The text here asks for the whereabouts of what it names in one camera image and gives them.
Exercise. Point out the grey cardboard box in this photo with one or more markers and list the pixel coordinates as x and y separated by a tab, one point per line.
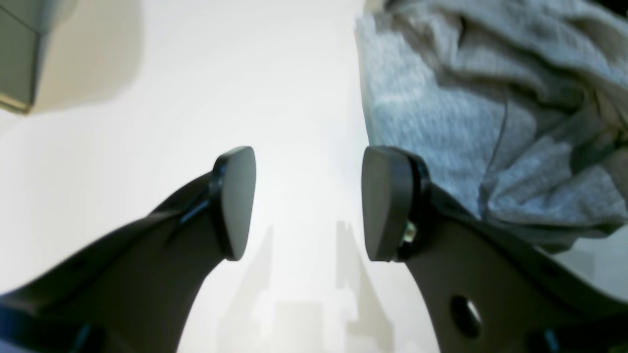
23	27

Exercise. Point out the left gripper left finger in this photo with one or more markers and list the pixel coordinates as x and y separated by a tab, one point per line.
131	291

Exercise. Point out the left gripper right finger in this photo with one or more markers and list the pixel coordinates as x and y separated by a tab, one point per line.
486	291

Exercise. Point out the grey t-shirt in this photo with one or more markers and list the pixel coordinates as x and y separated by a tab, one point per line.
518	107

